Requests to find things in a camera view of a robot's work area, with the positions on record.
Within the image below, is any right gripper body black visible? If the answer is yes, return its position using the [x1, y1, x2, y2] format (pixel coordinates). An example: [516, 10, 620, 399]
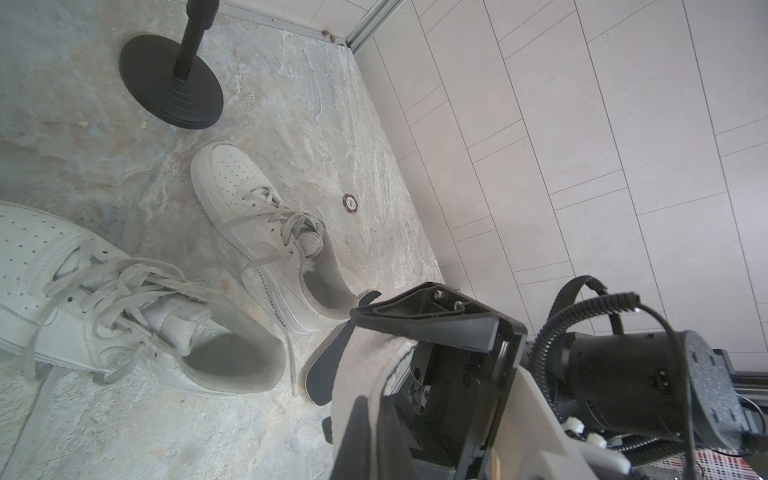
[350, 282, 527, 479]

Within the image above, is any small printed card box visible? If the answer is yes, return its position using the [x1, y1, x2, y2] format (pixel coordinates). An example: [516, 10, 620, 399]
[649, 450, 761, 480]

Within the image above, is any black insole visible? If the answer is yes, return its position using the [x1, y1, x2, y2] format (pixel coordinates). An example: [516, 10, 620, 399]
[306, 319, 417, 479]

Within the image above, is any black stand with microphone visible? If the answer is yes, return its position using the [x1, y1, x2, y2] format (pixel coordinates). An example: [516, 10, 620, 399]
[119, 0, 223, 130]

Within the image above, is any white sneaker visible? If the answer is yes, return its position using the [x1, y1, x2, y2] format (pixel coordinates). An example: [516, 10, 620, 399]
[190, 143, 359, 334]
[1, 202, 286, 397]

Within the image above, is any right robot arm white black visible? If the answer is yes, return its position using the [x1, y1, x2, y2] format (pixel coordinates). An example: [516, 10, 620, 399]
[307, 275, 767, 479]

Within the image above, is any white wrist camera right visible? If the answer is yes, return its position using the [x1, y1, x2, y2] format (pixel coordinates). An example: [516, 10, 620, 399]
[491, 368, 631, 479]

